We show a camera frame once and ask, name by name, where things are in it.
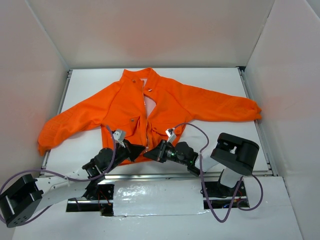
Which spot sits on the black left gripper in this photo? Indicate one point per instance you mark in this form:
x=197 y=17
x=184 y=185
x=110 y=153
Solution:
x=126 y=150

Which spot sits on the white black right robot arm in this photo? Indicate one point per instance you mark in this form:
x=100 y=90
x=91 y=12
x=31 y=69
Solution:
x=237 y=154

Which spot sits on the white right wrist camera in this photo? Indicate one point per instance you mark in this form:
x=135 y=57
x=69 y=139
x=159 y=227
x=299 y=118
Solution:
x=171 y=135

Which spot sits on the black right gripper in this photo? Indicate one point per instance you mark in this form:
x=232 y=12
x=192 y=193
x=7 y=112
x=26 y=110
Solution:
x=161 y=151

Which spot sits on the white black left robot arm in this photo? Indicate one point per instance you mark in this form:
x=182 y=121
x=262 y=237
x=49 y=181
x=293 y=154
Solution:
x=28 y=195

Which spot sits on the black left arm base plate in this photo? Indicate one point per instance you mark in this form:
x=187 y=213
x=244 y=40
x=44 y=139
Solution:
x=101 y=203

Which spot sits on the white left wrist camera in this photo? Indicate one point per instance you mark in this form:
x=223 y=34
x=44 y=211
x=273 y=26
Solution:
x=119 y=137

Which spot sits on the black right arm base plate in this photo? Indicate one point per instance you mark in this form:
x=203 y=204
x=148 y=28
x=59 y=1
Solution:
x=220 y=196

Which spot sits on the orange zip-up jacket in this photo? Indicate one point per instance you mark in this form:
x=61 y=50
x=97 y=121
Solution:
x=144 y=105

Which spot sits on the aluminium table frame rail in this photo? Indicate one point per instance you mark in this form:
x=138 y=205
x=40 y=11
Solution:
x=76 y=151

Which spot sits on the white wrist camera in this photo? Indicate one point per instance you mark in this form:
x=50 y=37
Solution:
x=171 y=135
x=119 y=137

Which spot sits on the white foam cover panel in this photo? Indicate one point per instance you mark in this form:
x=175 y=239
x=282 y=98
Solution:
x=158 y=198

